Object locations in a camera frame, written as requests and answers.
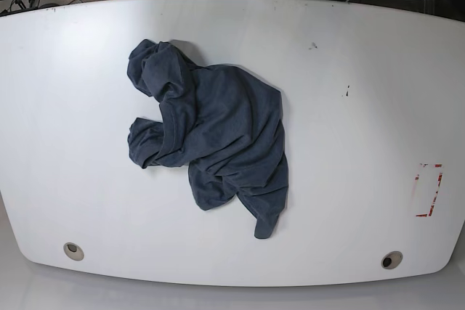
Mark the dark blue T-shirt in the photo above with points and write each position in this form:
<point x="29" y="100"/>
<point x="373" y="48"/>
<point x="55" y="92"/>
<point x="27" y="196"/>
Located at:
<point x="221" y="122"/>

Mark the right table cable grommet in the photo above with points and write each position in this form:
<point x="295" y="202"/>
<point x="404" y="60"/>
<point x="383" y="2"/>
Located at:
<point x="392" y="260"/>

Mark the left table cable grommet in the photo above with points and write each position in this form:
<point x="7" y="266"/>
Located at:
<point x="73" y="251"/>

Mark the table cable grommet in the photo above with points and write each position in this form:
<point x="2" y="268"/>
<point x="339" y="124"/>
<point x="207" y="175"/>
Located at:
<point x="392" y="260"/>
<point x="73" y="251"/>

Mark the red tape rectangle marking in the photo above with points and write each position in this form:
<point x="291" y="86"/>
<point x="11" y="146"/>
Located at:
<point x="426" y="188"/>

